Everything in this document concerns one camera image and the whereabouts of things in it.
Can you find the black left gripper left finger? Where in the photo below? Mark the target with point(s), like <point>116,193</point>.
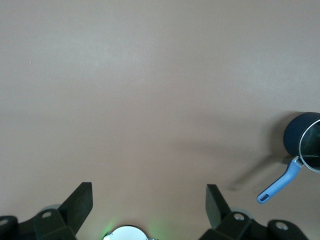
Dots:
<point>75,207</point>

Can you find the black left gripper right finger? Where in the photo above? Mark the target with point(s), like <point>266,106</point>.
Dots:
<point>217,210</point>

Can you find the glass lid with blue knob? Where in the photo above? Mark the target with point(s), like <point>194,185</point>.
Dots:
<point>311,145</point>

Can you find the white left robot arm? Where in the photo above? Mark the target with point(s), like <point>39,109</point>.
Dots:
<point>127,233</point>

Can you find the brown table cloth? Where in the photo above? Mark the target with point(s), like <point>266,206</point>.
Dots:
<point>150,87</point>

